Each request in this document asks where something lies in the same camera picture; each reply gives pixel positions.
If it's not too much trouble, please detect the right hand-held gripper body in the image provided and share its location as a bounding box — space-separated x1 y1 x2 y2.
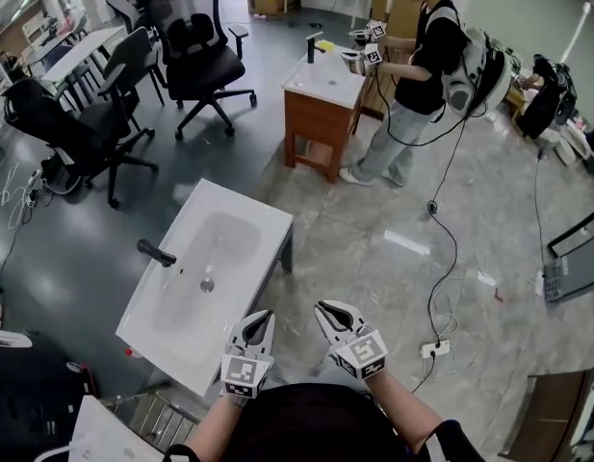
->
326 328 390 381

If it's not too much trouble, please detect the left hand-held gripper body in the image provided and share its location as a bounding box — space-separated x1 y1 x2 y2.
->
220 351 273 399

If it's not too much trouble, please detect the person's right forearm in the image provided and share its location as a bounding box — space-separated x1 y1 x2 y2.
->
373 368 446 447

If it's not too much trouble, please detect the person's left forearm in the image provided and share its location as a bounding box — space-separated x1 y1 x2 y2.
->
184 395 245 462

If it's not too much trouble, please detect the white oblong sink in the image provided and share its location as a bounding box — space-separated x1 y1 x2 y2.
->
115 177 296 398

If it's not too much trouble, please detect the white square sink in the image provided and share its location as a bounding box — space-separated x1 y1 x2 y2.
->
66 395 168 462

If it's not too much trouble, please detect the white power strip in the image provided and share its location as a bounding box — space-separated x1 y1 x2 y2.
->
419 339 452 360

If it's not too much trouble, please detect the person's black shirt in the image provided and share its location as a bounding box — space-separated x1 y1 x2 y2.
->
162 381 488 462

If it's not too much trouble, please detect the wooden slatted stand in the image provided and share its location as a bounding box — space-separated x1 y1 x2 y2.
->
102 386 207 452

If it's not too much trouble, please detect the brown wooden panel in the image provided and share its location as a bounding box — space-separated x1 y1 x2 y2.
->
497 367 594 462

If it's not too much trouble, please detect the black equipment case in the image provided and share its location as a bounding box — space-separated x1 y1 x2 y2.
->
0 344 99 457

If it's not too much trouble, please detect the wooden vanity cabinet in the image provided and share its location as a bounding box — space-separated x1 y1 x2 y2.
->
282 82 368 185

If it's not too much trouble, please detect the white slab with striped end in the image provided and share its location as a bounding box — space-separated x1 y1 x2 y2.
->
540 208 594 303

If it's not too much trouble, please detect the white counter slab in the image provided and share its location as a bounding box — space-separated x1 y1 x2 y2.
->
0 327 34 350

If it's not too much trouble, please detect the black vanity faucet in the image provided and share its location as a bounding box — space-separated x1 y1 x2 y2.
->
304 30 325 65

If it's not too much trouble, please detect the black office chair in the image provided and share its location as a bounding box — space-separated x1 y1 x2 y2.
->
1 77 161 211

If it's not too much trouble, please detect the dark grey chair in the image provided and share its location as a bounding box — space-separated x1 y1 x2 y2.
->
97 26 167 115

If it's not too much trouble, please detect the white table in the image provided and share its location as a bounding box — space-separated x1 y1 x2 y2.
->
39 25 129 115

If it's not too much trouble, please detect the white office chair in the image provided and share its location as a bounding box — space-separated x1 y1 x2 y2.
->
99 0 148 36

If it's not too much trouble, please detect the black floor cable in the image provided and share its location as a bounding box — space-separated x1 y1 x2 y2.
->
410 113 467 395

